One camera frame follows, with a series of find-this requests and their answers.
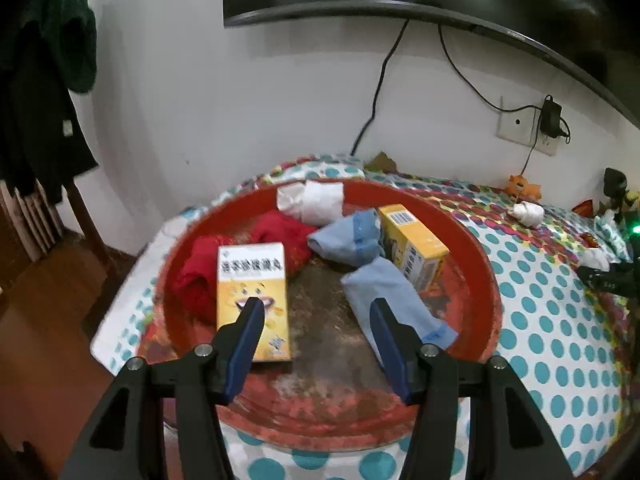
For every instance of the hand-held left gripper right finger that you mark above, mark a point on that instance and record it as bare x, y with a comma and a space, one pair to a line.
392, 355

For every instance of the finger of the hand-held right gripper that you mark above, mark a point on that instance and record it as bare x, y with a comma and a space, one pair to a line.
602, 278

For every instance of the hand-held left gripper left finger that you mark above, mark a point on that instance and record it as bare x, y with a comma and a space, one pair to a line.
245, 355

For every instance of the light blue sock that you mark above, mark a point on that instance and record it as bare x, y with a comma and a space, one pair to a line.
350, 237
395, 295

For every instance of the round red tray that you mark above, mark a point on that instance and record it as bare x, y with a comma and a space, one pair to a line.
325, 385

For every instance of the yellow medicine box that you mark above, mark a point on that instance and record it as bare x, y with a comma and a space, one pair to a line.
252, 280
415, 250

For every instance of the red sock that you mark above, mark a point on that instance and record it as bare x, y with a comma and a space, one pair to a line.
200, 275
280, 235

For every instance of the small red wrapper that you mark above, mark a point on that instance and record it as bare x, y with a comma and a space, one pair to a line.
592, 241

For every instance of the yellow orange toy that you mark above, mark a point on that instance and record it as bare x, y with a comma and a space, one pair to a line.
632, 197

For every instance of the red packet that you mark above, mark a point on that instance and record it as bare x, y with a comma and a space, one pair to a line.
582, 207

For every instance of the polka-dot blanket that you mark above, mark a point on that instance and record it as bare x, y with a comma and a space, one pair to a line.
550, 340

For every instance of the orange plush toy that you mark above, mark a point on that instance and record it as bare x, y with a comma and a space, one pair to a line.
522, 186

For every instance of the black power adapter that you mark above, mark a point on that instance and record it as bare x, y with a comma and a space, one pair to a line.
551, 117

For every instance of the brown cardboard piece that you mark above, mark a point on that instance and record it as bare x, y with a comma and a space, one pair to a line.
382, 162

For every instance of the wooden rack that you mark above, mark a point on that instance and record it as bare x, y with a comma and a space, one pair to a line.
30, 220

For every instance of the dark hanging garment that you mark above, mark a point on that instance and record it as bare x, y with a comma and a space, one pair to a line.
35, 125

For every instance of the green hanging garment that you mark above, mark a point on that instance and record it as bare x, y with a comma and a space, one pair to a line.
70, 35

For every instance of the white wall outlet plate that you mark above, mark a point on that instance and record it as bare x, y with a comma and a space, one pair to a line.
515, 122

